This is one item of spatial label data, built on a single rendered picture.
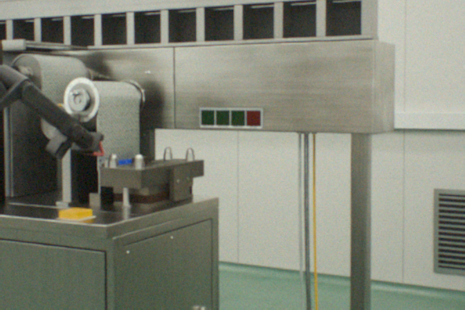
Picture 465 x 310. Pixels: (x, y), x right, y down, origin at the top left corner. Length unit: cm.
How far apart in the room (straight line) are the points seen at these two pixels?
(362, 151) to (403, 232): 231
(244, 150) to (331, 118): 278
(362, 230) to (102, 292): 93
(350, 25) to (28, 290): 133
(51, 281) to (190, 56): 92
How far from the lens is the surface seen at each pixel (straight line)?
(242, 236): 524
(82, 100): 246
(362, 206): 256
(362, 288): 262
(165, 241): 236
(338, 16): 248
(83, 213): 221
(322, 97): 241
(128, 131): 259
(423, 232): 478
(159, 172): 240
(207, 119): 259
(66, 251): 224
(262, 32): 259
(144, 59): 274
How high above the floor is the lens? 127
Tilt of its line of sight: 3 degrees down
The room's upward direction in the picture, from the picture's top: straight up
